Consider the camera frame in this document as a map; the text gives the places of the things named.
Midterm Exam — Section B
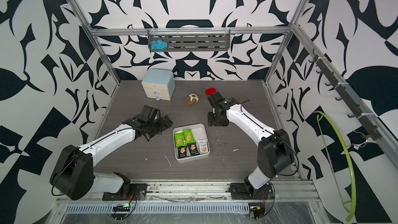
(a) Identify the white cookie packet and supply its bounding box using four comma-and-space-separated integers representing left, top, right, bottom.
197, 140, 209, 154

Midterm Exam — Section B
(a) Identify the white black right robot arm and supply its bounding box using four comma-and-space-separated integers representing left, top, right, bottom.
208, 92, 298, 195

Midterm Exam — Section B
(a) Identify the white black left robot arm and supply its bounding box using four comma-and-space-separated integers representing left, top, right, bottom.
49, 105, 173, 201

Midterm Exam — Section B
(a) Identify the white storage box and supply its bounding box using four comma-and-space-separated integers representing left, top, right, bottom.
173, 123, 210, 163

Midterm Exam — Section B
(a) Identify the red plush heart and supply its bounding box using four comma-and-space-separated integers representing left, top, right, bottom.
205, 88, 217, 96

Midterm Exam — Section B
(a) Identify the green cookie packet left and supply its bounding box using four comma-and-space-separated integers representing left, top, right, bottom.
174, 131, 185, 148

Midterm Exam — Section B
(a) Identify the green cookie packet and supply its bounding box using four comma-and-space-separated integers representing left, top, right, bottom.
174, 131, 185, 148
182, 129, 196, 144

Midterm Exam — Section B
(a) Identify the brown white plush toy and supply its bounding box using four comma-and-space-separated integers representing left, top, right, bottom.
187, 93, 202, 107

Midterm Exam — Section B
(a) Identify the green cookie packet middle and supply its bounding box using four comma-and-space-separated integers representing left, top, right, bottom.
182, 129, 196, 144

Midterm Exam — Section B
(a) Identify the light blue drawer cabinet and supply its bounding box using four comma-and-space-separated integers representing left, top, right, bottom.
142, 69, 175, 101

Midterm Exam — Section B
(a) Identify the black cookie packet left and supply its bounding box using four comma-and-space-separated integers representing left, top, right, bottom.
177, 146, 188, 159

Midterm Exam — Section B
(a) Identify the black cookie packet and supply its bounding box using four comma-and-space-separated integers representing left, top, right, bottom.
177, 146, 188, 159
187, 143, 200, 157

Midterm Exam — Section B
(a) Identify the black cookie packet middle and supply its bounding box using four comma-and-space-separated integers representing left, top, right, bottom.
187, 143, 200, 157

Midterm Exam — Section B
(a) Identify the blue crochet item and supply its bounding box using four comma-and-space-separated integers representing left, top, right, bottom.
150, 40, 169, 52

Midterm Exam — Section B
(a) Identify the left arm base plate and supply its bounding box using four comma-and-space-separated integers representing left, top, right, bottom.
102, 183, 148, 201

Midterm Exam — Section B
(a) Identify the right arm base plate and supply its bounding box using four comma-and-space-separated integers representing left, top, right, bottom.
228, 183, 274, 200

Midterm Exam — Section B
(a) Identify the grey wall rack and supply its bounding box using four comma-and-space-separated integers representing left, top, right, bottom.
147, 28, 231, 52

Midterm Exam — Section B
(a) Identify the black hook rail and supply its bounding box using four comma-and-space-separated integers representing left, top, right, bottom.
311, 49, 382, 141

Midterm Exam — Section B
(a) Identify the green hose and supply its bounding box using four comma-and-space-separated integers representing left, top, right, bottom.
313, 110, 357, 222

